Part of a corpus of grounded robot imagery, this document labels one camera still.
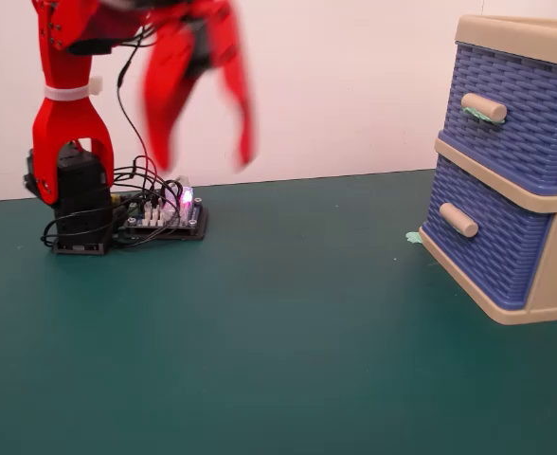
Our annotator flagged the dark green table mat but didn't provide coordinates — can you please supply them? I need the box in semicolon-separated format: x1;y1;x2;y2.
0;169;557;455

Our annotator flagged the motor controller circuit board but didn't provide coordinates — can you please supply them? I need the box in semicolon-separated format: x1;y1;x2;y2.
112;182;209;243

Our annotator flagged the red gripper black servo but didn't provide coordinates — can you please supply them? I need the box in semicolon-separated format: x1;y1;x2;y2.
140;0;257;173

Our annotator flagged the blue wicker drawer taped handle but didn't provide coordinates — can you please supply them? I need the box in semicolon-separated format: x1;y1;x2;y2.
441;41;557;197

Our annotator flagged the black servo wiring bundle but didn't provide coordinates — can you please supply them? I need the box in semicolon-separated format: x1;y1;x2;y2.
40;23;190;250

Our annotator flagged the green tape on drawer handle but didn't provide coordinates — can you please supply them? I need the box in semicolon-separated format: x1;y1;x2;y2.
462;106;505;126

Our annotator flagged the blue wicker drawer plain handle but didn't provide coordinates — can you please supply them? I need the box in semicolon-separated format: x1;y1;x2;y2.
420;154;555;310

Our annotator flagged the white zip tie on upper arm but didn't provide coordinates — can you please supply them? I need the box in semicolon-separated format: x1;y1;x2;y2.
43;77;105;103

